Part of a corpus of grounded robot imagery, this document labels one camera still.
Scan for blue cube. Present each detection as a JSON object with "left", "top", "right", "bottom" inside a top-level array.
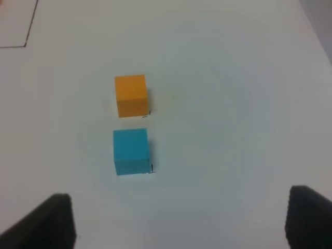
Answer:
[{"left": 113, "top": 128, "right": 151, "bottom": 176}]

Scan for orange cube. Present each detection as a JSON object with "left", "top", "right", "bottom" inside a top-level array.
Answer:
[{"left": 115, "top": 75, "right": 149, "bottom": 118}]

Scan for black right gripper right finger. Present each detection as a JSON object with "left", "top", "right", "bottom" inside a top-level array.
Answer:
[{"left": 285, "top": 185, "right": 331, "bottom": 249}]

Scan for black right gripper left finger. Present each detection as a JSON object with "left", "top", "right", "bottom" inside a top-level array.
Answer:
[{"left": 1, "top": 193, "right": 77, "bottom": 248}]

